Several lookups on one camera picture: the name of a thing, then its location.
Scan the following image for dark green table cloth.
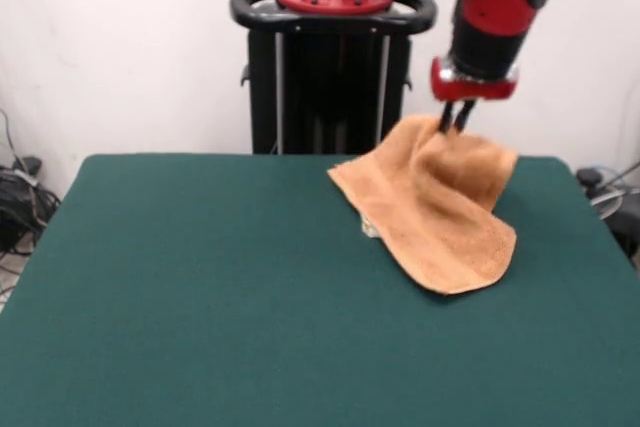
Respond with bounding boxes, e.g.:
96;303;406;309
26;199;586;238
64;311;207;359
0;153;640;427

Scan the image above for black office chair base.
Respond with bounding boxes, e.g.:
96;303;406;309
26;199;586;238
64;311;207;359
574;166;640;268

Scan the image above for black cable bundle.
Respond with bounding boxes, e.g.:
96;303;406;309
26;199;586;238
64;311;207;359
0;154;62;254

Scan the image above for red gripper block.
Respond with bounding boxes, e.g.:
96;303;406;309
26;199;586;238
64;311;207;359
430;57;521;136

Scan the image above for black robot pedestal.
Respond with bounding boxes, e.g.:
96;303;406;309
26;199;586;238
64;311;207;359
229;0;439;156

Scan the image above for tan terry towel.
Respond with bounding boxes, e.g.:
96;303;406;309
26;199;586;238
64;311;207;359
327;114;520;297

